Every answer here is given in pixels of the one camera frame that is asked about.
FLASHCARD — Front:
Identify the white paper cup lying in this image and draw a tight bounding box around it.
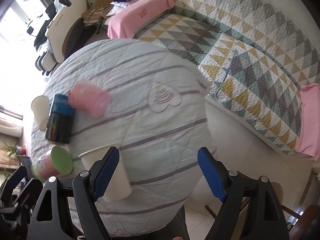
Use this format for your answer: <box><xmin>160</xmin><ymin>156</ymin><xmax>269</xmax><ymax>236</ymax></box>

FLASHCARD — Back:
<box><xmin>31</xmin><ymin>95</ymin><xmax>50</xmax><ymax>132</ymax></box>

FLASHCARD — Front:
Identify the pink translucent plastic cup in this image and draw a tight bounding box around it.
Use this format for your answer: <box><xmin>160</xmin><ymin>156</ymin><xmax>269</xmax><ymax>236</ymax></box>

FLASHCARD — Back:
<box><xmin>67</xmin><ymin>80</ymin><xmax>111</xmax><ymax>118</ymax></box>

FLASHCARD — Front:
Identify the pink cloth on sofa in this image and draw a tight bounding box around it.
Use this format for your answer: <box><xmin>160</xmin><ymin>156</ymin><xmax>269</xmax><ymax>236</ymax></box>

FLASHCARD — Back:
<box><xmin>296</xmin><ymin>83</ymin><xmax>319</xmax><ymax>160</ymax></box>

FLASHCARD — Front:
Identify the white massage chair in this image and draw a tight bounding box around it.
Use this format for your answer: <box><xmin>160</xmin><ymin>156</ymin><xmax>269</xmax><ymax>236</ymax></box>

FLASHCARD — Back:
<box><xmin>34</xmin><ymin>0</ymin><xmax>87</xmax><ymax>75</ymax></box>

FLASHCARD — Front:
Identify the black blue CoolTowel can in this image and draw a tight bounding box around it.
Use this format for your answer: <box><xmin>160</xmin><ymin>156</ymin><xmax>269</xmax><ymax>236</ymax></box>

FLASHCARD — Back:
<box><xmin>45</xmin><ymin>94</ymin><xmax>75</xmax><ymax>145</ymax></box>

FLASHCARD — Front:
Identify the triangle patterned quilted sofa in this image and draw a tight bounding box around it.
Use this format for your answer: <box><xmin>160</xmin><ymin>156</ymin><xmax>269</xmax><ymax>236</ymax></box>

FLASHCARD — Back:
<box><xmin>136</xmin><ymin>0</ymin><xmax>319</xmax><ymax>155</ymax></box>

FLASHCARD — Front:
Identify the pink green lidded canister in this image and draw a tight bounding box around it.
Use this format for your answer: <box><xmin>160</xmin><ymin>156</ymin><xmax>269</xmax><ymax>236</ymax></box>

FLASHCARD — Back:
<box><xmin>31</xmin><ymin>146</ymin><xmax>73</xmax><ymax>183</ymax></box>

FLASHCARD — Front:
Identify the striped grey tablecloth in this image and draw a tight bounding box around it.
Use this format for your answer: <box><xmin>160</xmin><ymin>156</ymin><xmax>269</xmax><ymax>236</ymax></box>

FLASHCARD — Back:
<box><xmin>44</xmin><ymin>39</ymin><xmax>214</xmax><ymax>237</ymax></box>

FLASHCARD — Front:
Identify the white paper cup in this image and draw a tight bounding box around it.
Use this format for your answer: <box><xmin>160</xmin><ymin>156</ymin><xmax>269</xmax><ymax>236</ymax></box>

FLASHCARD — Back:
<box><xmin>31</xmin><ymin>95</ymin><xmax>50</xmax><ymax>132</ymax></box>
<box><xmin>79</xmin><ymin>145</ymin><xmax>132</xmax><ymax>203</ymax></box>

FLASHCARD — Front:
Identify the pink towel on armrest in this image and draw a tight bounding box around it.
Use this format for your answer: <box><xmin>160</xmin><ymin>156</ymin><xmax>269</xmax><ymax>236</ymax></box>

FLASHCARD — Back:
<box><xmin>107</xmin><ymin>0</ymin><xmax>175</xmax><ymax>39</ymax></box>

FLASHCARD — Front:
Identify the white patterned pillow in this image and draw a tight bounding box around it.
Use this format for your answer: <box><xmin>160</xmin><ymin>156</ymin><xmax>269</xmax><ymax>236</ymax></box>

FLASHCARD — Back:
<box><xmin>107</xmin><ymin>1</ymin><xmax>134</xmax><ymax>16</ymax></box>

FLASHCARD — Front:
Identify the potted green plant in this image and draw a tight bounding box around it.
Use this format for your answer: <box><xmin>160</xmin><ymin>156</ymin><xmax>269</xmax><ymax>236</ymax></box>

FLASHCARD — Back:
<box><xmin>1</xmin><ymin>142</ymin><xmax>27</xmax><ymax>158</ymax></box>

